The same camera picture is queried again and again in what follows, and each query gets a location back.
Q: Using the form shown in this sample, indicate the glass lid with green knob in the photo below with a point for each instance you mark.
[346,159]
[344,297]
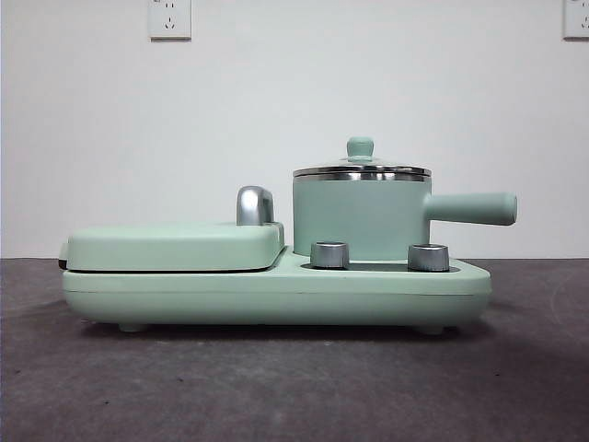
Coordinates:
[361,147]

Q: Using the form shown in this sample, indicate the mint green steamer pot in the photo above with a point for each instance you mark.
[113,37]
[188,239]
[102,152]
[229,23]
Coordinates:
[363,212]

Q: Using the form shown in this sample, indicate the silver control knob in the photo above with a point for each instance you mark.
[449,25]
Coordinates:
[329,254]
[428,257]

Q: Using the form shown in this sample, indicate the white wall socket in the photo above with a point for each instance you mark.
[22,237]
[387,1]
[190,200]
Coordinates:
[169,20]
[576,20]

